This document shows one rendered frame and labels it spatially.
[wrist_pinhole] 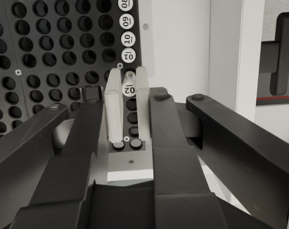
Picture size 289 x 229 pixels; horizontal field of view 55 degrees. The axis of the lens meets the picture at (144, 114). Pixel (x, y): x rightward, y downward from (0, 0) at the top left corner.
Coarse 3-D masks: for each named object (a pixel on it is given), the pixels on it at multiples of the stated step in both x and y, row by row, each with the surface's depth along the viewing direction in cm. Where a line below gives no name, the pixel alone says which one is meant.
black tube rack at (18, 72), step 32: (0, 0) 23; (32, 0) 23; (64, 0) 23; (96, 0) 23; (0, 32) 26; (32, 32) 24; (64, 32) 24; (96, 32) 24; (0, 64) 25; (32, 64) 28; (64, 64) 25; (96, 64) 25; (0, 96) 26; (32, 96) 26; (64, 96) 26; (0, 128) 30
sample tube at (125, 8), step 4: (120, 0) 22; (124, 0) 22; (128, 0) 22; (132, 0) 22; (120, 4) 22; (124, 4) 22; (128, 4) 22; (132, 4) 22; (120, 8) 22; (124, 8) 22; (128, 8) 22
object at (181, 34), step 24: (168, 0) 29; (192, 0) 29; (168, 24) 30; (192, 24) 30; (168, 48) 31; (192, 48) 31; (168, 72) 32; (192, 72) 32; (120, 144) 35; (120, 168) 30; (144, 168) 30
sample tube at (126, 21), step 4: (124, 16) 23; (128, 16) 23; (120, 20) 23; (124, 20) 23; (128, 20) 23; (132, 20) 23; (120, 24) 23; (124, 24) 23; (128, 24) 23; (132, 24) 23; (124, 28) 23; (128, 28) 23
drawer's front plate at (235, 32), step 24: (216, 0) 27; (240, 0) 21; (264, 0) 21; (216, 24) 28; (240, 24) 22; (216, 48) 29; (240, 48) 22; (216, 72) 29; (240, 72) 23; (216, 96) 30; (240, 96) 24
